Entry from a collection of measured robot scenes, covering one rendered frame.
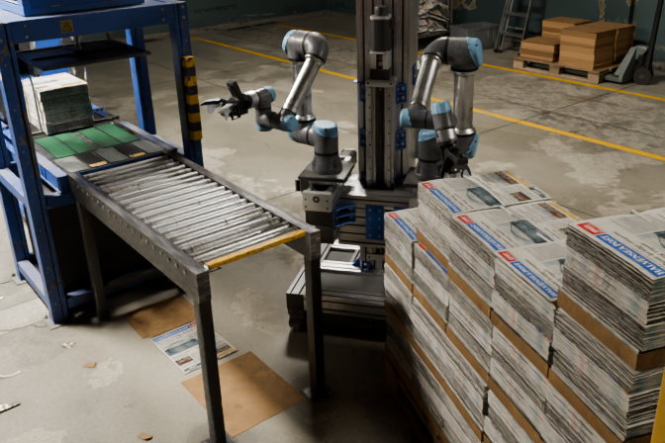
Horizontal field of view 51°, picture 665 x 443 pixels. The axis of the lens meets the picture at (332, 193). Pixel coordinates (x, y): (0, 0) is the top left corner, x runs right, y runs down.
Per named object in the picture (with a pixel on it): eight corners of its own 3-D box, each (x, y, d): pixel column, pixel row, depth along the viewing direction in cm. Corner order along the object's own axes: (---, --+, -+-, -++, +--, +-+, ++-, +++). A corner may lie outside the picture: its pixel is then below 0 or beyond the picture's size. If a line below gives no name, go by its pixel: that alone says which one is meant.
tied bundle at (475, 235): (544, 258, 244) (551, 197, 235) (599, 300, 218) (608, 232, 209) (446, 277, 234) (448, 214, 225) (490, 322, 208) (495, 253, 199)
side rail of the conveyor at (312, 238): (322, 256, 282) (321, 229, 277) (311, 260, 279) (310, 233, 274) (172, 169, 380) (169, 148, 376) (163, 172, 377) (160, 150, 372)
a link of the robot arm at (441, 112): (452, 102, 267) (448, 98, 259) (457, 130, 266) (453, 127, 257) (431, 107, 269) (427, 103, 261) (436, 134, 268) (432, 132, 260)
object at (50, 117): (96, 125, 422) (89, 82, 412) (46, 134, 405) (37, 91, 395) (74, 112, 450) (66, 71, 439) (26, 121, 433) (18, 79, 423)
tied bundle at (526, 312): (596, 299, 218) (605, 232, 209) (665, 351, 193) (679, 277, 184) (488, 322, 208) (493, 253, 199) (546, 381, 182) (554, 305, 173)
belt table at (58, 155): (179, 164, 382) (177, 146, 378) (60, 195, 345) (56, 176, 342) (128, 135, 433) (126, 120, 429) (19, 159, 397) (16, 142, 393)
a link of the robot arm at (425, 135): (421, 150, 326) (422, 123, 321) (449, 153, 322) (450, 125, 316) (415, 159, 315) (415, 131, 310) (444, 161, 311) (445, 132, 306)
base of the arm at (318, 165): (316, 162, 343) (315, 143, 339) (345, 164, 340) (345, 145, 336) (307, 173, 330) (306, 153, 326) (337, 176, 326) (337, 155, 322)
